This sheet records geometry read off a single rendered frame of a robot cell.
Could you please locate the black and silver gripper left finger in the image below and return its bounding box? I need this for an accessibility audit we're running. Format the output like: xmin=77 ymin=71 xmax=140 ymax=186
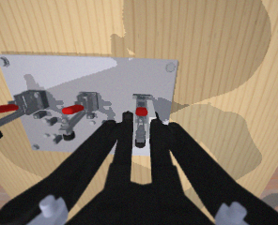
xmin=0 ymin=99 xmax=136 ymax=225

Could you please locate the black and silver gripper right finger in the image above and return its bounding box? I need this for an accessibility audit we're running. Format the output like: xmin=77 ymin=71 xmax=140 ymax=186
xmin=147 ymin=100 xmax=278 ymax=225

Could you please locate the grey metal fixture plate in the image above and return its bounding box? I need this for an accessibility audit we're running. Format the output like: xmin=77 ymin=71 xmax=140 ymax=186
xmin=0 ymin=54 xmax=178 ymax=153

